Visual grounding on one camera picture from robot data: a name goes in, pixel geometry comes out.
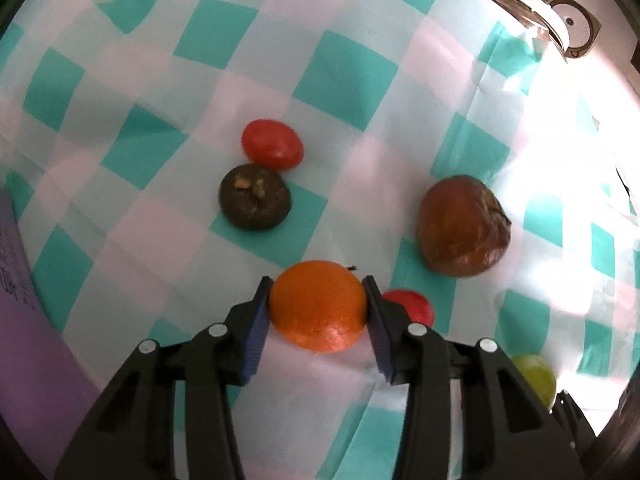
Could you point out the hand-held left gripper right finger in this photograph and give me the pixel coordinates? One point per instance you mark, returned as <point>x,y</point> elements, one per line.
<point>379,330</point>

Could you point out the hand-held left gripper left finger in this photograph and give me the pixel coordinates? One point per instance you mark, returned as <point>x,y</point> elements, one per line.
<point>256,332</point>

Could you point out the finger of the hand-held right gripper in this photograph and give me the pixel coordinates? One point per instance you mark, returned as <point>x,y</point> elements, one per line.
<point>575,422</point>

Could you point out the orange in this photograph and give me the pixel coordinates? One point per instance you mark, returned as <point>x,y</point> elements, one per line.
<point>317,306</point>

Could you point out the small red cherry tomato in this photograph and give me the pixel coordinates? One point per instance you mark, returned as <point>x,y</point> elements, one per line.
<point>412,306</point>

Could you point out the green grape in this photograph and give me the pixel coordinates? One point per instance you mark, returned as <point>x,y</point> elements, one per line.
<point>539,377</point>

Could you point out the brown wrinkled fruit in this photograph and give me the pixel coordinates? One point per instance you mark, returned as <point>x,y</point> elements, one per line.
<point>461,225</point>

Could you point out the dark brown round fruit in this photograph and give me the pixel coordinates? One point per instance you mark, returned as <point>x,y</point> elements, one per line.
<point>254,197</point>

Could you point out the large red cherry tomato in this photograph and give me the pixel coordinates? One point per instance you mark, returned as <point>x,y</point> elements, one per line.
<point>271,143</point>

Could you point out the teal checkered tablecloth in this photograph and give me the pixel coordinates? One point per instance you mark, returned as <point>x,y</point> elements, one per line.
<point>320,125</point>

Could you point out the white round appliance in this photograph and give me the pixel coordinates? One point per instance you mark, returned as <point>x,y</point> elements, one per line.
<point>552,15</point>

